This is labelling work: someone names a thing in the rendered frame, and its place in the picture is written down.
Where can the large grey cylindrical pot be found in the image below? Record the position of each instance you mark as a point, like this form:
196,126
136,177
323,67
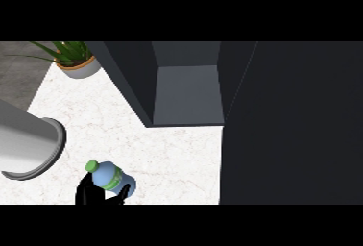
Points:
25,141

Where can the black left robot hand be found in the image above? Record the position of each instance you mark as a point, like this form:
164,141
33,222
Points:
87,193

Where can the dark grey open cabinet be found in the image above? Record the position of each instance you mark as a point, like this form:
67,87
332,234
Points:
186,93

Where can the dark grey cabinet door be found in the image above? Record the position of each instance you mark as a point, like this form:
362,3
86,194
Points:
292,128

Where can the blue water bottle green cap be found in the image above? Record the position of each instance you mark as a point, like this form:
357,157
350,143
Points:
111,179

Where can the potted green plant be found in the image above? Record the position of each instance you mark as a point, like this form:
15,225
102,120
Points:
75,61

